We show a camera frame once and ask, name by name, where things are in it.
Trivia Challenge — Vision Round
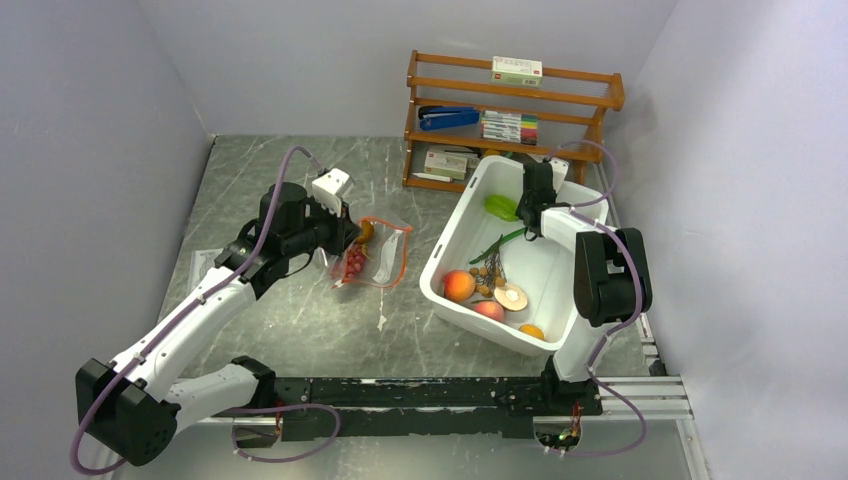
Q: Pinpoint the small orange fruit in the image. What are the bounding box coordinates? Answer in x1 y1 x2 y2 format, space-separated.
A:
519 324 546 341

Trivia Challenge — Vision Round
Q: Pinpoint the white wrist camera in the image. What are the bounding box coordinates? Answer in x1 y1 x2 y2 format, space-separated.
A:
549 157 570 192
311 168 353 217

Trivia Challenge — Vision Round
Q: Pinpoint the brown longan twig bunch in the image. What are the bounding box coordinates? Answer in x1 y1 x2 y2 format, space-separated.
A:
468 249 507 299

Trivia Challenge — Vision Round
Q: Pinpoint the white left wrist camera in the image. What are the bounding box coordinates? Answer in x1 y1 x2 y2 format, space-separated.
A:
311 168 353 217

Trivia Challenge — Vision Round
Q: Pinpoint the paper sheet on table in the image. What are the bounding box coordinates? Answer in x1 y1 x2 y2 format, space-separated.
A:
187 249 223 290

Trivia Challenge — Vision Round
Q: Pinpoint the blue stapler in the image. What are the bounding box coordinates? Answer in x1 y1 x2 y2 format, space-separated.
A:
417 105 480 131

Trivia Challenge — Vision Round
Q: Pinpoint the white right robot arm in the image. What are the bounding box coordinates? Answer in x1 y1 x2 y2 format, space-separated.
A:
516 161 653 414

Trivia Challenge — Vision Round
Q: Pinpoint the white green box on shelf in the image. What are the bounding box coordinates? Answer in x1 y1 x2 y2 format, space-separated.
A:
491 56 544 88

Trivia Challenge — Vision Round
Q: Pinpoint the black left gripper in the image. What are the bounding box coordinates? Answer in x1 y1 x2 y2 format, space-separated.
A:
283 194 362 257

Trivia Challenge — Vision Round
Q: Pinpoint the green starfruit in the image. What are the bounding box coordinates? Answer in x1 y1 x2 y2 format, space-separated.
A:
484 194 520 222

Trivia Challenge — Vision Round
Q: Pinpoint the wooden shelf rack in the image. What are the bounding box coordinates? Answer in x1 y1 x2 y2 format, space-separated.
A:
402 50 626 192

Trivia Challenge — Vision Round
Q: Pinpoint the aluminium rail frame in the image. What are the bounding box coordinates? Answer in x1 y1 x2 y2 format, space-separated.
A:
592 165 697 425

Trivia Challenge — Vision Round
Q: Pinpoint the large orange peach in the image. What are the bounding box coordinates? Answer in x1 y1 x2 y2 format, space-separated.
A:
442 270 477 303

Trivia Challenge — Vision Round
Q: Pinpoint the white plastic bin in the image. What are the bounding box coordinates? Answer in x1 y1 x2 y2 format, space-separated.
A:
419 156 577 356

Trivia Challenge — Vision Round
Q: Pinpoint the half cut mushroom slice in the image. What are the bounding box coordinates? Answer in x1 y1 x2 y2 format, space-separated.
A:
494 284 529 312

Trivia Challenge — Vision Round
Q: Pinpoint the clear zip top bag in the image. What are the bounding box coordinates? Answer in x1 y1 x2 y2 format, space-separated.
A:
330 216 413 289

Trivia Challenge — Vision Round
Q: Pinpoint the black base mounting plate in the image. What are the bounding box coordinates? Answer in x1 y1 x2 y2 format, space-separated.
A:
235 372 602 441

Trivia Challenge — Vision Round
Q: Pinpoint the green bean pod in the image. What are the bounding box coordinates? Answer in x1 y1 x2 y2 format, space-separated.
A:
469 228 526 265

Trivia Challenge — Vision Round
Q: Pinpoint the small red peach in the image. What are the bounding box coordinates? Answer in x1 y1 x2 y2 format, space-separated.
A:
473 301 506 323

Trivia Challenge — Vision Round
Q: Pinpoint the coloured marker pen pack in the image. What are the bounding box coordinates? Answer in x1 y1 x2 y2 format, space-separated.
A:
480 110 539 146

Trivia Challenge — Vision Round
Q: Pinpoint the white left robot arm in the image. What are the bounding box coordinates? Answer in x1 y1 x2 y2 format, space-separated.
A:
70 171 360 475

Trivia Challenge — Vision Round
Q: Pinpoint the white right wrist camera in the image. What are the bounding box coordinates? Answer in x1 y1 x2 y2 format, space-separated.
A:
549 157 570 192

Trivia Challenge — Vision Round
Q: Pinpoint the white red box lower shelf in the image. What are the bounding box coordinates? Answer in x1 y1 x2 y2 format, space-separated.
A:
424 147 480 181

